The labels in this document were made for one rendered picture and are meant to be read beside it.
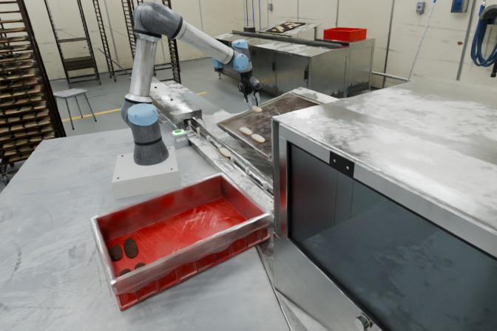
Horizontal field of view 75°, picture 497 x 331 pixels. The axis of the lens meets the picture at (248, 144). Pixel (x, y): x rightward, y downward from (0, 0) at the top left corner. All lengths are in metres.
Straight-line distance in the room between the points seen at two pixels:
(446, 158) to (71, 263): 1.03
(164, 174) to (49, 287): 0.53
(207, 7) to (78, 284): 8.34
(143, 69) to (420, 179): 1.23
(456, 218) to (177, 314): 0.70
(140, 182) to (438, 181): 1.11
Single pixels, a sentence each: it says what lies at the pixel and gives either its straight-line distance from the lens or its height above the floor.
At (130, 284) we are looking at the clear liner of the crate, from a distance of 0.91.
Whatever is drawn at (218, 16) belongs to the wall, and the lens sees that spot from 9.16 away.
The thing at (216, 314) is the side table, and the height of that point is 0.82.
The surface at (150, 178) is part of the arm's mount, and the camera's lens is 1.36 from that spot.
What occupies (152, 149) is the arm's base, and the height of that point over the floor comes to 0.96.
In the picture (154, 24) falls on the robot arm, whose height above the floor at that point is 1.44.
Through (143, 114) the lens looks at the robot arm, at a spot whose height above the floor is 1.11.
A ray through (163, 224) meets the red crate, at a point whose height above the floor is 0.82.
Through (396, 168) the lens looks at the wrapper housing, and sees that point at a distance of 0.49.
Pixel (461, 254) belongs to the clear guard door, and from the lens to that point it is 0.46.
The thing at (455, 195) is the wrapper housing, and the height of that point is 1.30.
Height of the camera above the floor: 1.53
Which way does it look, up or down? 25 degrees down
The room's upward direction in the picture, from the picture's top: 3 degrees counter-clockwise
